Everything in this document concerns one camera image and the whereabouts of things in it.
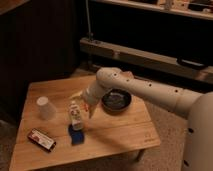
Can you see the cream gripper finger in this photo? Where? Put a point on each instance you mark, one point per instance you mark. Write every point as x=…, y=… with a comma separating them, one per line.
x=91, y=110
x=76, y=95

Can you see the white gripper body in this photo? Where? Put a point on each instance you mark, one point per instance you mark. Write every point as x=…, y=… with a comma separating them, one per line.
x=92, y=94

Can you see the dark ceramic bowl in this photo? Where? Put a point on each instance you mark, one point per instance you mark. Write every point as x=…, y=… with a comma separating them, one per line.
x=116, y=100

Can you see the orange carrot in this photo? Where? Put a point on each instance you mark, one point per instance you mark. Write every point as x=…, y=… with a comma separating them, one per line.
x=86, y=107

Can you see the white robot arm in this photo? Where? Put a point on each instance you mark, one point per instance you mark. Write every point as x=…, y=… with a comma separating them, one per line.
x=197, y=107

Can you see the small white bottle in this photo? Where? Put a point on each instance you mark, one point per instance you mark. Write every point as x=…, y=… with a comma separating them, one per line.
x=75, y=115

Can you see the wooden low table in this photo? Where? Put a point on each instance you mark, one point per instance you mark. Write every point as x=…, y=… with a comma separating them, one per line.
x=104, y=135

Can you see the metal pole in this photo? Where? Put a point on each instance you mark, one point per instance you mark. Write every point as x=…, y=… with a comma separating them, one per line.
x=90, y=34

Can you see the red black snack box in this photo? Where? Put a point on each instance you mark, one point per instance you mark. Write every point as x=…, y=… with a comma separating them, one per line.
x=41, y=139

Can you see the wooden shelf unit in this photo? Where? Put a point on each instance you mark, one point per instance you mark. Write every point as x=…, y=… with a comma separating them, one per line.
x=150, y=36

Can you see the black handle on shelf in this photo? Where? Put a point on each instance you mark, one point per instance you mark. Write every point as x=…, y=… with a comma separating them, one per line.
x=192, y=65

